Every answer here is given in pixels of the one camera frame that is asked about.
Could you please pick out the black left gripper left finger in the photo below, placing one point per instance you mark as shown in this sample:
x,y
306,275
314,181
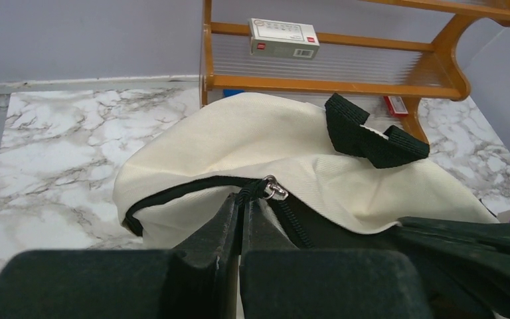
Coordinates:
x,y
196,279

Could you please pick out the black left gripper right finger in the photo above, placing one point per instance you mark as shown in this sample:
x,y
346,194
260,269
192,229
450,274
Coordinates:
x,y
278,280

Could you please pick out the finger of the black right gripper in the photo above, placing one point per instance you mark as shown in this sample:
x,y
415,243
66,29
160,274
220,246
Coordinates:
x,y
476,256

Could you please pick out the beige canvas backpack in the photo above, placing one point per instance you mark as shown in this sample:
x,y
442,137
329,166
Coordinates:
x,y
323,159

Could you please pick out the small red box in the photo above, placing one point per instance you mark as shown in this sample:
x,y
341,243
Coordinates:
x,y
396,106

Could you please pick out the small blue object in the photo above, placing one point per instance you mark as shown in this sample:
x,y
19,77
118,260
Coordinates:
x,y
231,92

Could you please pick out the orange wooden shelf rack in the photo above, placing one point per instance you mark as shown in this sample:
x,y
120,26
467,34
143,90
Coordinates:
x,y
349,64

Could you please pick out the white and grey box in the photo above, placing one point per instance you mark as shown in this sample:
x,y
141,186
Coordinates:
x,y
282,39

